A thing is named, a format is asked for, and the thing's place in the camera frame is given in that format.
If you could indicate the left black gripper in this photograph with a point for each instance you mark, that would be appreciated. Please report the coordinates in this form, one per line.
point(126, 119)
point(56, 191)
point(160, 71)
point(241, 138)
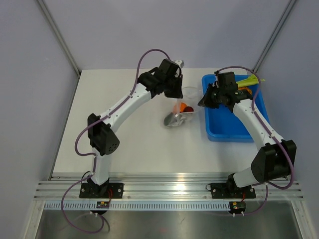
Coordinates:
point(177, 93)

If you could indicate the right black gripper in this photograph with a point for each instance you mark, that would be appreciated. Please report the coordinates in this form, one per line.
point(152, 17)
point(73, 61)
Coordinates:
point(206, 101)

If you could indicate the orange persimmon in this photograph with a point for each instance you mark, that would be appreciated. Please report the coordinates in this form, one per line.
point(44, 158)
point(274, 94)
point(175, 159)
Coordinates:
point(179, 107)

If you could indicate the clear zip top bag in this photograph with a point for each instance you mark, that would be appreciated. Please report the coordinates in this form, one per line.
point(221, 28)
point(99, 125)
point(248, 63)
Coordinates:
point(191, 96)

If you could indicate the dark purple plum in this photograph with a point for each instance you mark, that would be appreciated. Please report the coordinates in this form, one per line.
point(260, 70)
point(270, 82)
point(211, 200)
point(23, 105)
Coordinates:
point(188, 109)

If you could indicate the dark green avocado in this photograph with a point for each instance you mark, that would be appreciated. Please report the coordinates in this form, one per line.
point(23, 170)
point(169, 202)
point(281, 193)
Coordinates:
point(170, 120)

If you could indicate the toy pineapple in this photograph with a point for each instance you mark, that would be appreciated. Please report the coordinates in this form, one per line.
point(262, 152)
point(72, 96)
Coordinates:
point(246, 89)

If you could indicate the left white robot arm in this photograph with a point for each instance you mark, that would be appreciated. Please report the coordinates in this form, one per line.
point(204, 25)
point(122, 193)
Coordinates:
point(103, 128)

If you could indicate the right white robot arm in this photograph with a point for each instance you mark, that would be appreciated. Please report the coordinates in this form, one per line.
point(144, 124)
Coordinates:
point(275, 157)

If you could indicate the blue plastic bin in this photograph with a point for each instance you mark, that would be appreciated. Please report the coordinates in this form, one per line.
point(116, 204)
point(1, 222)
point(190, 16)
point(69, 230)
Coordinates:
point(221, 124)

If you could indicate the green white leek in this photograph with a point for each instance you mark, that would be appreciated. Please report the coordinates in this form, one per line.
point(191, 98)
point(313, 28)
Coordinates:
point(249, 81)

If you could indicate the right small circuit board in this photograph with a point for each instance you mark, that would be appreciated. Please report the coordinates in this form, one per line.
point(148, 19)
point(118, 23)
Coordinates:
point(237, 207)

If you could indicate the small circuit board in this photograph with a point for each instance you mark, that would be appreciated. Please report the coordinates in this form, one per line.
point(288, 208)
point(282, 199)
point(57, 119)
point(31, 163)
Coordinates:
point(102, 205)
point(237, 207)

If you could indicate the left small circuit board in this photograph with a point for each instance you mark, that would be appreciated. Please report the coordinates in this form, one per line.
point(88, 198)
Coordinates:
point(102, 205)

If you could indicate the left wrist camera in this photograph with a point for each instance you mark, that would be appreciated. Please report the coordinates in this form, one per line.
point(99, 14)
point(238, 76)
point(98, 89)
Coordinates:
point(180, 63)

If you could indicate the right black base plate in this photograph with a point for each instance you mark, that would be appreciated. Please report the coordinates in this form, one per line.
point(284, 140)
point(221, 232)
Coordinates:
point(223, 191)

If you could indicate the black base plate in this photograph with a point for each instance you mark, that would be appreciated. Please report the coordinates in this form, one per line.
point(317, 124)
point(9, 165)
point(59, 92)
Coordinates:
point(105, 191)
point(223, 191)

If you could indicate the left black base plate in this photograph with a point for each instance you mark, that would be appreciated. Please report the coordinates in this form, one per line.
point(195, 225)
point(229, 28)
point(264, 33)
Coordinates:
point(105, 191)

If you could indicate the right aluminium frame post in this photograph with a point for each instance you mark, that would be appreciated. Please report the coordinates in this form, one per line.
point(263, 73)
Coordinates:
point(275, 33)

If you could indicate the aluminium frame post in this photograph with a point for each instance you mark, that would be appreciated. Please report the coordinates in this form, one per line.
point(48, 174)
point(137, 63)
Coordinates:
point(275, 33)
point(58, 35)

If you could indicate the left aluminium frame post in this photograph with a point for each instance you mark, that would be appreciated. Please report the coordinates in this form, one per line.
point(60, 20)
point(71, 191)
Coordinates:
point(58, 35)

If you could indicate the aluminium mounting rail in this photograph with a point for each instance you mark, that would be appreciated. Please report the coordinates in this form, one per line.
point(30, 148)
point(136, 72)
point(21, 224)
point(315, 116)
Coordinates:
point(138, 187)

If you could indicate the white slotted cable duct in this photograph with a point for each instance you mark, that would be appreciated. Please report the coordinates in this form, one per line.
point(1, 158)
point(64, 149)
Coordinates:
point(139, 206)

